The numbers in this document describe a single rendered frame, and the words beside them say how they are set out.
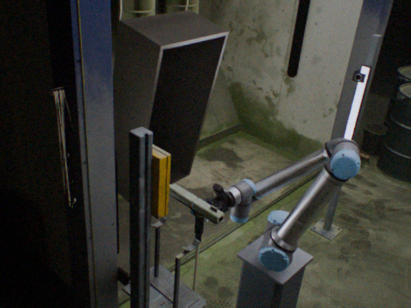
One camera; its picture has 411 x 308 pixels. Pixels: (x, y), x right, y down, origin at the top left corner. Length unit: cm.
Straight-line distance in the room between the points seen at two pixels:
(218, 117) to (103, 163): 298
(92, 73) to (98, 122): 23
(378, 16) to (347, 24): 28
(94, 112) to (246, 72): 316
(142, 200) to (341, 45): 306
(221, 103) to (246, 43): 71
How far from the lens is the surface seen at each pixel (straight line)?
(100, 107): 197
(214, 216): 185
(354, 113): 339
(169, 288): 209
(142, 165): 151
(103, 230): 231
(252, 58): 486
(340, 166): 195
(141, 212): 161
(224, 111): 503
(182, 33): 271
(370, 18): 416
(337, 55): 433
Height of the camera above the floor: 230
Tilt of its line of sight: 29 degrees down
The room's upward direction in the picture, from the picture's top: 5 degrees clockwise
